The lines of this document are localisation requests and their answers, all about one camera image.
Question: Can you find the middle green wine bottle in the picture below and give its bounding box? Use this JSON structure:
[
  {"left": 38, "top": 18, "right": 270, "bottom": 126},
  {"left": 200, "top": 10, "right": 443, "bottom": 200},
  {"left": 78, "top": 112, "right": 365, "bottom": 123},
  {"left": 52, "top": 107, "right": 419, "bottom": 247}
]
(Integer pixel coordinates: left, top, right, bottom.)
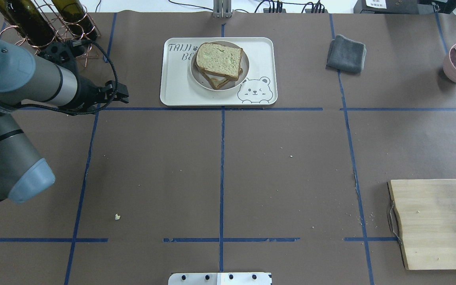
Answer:
[{"left": 52, "top": 0, "right": 98, "bottom": 40}]

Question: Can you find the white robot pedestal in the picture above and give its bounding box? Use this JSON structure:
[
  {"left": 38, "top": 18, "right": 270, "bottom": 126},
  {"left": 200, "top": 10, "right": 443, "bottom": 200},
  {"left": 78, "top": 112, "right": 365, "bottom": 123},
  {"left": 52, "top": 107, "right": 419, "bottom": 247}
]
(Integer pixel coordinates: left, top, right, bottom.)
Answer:
[{"left": 168, "top": 272, "right": 273, "bottom": 285}]

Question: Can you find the front green wine bottle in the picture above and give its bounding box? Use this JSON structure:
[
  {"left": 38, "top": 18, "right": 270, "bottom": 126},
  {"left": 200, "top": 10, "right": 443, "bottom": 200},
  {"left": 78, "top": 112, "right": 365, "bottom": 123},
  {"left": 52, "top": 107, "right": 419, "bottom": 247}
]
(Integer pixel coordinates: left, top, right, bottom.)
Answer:
[{"left": 0, "top": 0, "right": 55, "bottom": 48}]

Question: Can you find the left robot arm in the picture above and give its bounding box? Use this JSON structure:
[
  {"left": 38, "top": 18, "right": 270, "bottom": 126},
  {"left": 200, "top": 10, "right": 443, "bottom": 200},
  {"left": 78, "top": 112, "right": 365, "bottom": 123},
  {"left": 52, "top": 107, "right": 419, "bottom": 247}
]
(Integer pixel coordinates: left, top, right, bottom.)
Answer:
[{"left": 0, "top": 39, "right": 129, "bottom": 203}]

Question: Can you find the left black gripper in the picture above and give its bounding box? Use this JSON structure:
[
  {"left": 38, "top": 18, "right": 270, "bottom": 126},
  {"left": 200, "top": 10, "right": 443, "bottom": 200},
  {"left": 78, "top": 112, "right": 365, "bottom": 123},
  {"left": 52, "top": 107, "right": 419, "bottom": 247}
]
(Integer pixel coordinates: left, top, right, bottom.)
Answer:
[{"left": 38, "top": 40, "right": 129, "bottom": 111}]

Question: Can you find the green wine bottle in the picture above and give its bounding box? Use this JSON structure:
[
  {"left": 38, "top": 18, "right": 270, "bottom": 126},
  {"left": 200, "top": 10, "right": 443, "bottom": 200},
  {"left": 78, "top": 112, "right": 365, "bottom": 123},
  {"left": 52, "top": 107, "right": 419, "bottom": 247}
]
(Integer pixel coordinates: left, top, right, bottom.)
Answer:
[
  {"left": 0, "top": 0, "right": 55, "bottom": 48},
  {"left": 52, "top": 0, "right": 98, "bottom": 40}
]

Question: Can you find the wooden cutting board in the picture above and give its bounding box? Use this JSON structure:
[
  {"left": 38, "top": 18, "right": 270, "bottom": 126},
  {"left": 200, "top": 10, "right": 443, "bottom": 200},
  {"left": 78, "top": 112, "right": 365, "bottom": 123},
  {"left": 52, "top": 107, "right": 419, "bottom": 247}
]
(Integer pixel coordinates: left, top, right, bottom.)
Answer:
[{"left": 388, "top": 179, "right": 456, "bottom": 270}]

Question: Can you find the copper wire bottle rack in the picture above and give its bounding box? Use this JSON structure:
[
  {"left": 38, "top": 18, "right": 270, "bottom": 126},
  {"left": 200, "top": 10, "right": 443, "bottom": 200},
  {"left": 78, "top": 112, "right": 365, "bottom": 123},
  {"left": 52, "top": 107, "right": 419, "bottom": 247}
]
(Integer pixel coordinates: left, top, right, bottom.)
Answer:
[{"left": 0, "top": 0, "right": 101, "bottom": 53}]

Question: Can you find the cream bear tray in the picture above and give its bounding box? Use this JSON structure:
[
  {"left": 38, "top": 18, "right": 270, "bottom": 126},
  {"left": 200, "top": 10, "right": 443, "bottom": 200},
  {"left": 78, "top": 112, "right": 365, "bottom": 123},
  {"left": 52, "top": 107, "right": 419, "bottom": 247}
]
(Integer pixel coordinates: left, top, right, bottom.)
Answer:
[{"left": 160, "top": 37, "right": 277, "bottom": 107}]

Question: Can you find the white plate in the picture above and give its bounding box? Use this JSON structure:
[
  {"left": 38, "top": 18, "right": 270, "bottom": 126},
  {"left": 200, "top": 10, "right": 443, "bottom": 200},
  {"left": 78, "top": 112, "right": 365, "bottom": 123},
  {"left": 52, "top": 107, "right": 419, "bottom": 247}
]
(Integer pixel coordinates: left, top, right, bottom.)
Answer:
[{"left": 190, "top": 40, "right": 250, "bottom": 91}]

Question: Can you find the grey folded cloth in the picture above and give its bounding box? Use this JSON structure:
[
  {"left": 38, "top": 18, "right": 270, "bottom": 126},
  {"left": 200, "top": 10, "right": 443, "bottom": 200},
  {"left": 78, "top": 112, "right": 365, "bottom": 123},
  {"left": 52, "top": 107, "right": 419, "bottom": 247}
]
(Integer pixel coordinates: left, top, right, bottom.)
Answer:
[{"left": 326, "top": 34, "right": 366, "bottom": 74}]

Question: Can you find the aluminium frame post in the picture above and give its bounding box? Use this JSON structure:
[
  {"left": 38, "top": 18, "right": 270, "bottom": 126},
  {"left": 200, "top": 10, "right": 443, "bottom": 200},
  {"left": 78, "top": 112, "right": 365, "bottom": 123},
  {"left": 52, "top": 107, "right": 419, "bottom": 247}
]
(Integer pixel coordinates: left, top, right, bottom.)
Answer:
[{"left": 213, "top": 0, "right": 233, "bottom": 18}]

